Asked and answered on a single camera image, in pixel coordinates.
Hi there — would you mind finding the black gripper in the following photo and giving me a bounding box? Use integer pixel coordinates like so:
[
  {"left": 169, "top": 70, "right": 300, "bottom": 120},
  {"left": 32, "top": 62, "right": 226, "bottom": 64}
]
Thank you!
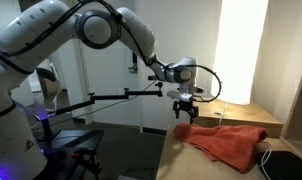
[{"left": 172, "top": 99, "right": 199, "bottom": 125}]

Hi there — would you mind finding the orange towel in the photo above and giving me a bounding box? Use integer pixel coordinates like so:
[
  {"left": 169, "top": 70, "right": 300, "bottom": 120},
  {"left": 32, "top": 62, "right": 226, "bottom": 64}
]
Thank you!
[{"left": 172, "top": 122, "right": 269, "bottom": 174}]

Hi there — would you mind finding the low wooden box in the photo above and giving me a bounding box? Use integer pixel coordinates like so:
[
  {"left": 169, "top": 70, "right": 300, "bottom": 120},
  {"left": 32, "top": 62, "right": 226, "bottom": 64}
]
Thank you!
[{"left": 190, "top": 96, "right": 284, "bottom": 139}]

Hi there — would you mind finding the tall white floor lamp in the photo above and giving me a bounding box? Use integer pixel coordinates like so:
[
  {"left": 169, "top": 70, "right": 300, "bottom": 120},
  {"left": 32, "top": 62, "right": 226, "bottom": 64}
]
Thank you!
[{"left": 210, "top": 0, "right": 269, "bottom": 106}]

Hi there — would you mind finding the white door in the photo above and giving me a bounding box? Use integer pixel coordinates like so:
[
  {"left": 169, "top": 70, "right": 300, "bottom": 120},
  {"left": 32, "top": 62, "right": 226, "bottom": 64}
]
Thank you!
[{"left": 70, "top": 36, "right": 142, "bottom": 128}]

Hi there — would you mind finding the black workbench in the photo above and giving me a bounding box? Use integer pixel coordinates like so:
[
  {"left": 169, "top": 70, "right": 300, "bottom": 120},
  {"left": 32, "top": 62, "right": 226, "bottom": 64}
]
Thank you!
[{"left": 34, "top": 128, "right": 105, "bottom": 180}]

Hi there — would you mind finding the wooden shelf unit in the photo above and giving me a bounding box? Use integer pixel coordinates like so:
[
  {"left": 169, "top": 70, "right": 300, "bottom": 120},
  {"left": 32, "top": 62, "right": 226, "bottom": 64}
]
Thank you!
[{"left": 279, "top": 46, "right": 302, "bottom": 167}]

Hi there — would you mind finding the black bag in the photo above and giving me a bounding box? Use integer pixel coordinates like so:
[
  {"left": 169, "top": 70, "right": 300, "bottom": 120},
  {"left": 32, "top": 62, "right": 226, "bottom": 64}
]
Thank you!
[{"left": 255, "top": 149, "right": 302, "bottom": 180}]

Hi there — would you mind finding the cardboard box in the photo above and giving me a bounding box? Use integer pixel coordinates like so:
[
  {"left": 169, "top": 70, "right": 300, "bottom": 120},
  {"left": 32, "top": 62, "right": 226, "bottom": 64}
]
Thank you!
[{"left": 39, "top": 78, "right": 62, "bottom": 100}]

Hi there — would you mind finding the white chair with black trim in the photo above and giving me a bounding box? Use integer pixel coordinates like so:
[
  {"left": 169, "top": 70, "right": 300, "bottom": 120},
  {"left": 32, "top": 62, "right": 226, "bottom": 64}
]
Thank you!
[{"left": 30, "top": 58, "right": 63, "bottom": 113}]

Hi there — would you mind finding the white lamp cord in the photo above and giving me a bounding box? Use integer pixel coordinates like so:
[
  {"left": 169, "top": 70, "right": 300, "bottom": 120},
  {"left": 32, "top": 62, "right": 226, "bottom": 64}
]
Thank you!
[{"left": 216, "top": 101, "right": 229, "bottom": 127}]

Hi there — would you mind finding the black corrugated cable hose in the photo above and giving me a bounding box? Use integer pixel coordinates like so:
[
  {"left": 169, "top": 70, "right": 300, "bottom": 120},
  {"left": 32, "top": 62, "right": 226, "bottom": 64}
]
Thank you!
[{"left": 0, "top": 0, "right": 223, "bottom": 103}]

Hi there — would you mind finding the door handle with lock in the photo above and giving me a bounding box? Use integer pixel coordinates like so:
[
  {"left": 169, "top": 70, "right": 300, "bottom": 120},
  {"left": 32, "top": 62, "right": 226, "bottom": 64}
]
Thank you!
[{"left": 128, "top": 51, "right": 139, "bottom": 75}]

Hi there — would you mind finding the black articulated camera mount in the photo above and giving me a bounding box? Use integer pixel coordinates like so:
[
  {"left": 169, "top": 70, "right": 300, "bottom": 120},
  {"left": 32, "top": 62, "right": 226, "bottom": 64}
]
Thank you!
[{"left": 40, "top": 79, "right": 165, "bottom": 141}]

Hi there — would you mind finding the thin black camera cable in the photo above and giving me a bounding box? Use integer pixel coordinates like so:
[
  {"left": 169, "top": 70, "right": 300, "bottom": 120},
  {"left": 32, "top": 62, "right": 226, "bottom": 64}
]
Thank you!
[{"left": 70, "top": 80, "right": 158, "bottom": 120}]

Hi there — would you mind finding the white charging cable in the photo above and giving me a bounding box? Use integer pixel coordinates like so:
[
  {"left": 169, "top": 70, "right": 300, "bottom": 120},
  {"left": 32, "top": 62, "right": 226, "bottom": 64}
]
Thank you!
[{"left": 258, "top": 145, "right": 274, "bottom": 180}]

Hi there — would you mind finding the red clamp handle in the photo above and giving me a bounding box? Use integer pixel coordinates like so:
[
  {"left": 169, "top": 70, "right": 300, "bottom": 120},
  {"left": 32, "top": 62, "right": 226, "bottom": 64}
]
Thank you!
[{"left": 70, "top": 151, "right": 84, "bottom": 159}]

